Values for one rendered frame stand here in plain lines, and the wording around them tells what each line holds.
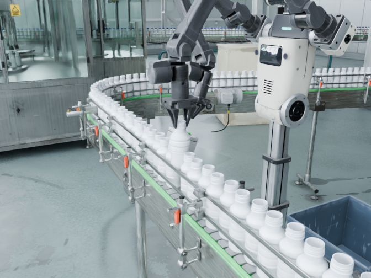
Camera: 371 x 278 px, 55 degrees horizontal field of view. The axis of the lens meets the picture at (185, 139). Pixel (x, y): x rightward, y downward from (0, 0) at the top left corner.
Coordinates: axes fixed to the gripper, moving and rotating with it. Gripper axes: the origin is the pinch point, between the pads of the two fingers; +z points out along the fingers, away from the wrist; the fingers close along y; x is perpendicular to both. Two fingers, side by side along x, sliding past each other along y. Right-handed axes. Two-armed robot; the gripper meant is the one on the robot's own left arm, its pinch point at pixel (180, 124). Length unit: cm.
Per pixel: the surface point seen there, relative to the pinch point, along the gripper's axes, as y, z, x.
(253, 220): -2.2, 12.2, -42.6
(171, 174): -2.1, 19.0, 3.7
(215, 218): -2.5, 20.3, -26.2
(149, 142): -2.6, 12.4, 21.9
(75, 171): 5, 125, 267
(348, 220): 59, 41, -24
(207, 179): -1.1, 11.4, -19.4
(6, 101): -48, 54, 330
